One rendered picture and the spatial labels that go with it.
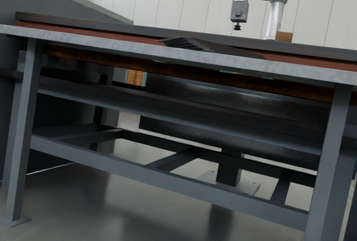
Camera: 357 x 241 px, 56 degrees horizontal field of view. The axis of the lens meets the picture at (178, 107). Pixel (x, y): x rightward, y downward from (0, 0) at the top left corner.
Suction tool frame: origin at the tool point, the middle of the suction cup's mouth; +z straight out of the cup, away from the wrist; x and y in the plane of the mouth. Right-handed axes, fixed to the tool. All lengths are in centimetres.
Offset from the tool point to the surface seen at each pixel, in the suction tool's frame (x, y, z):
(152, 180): -61, -12, 78
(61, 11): -33, -93, 4
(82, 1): -18, -92, -7
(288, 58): -67, 33, 26
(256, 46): -67, 22, 22
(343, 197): -64, 56, 68
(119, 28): -66, -34, 19
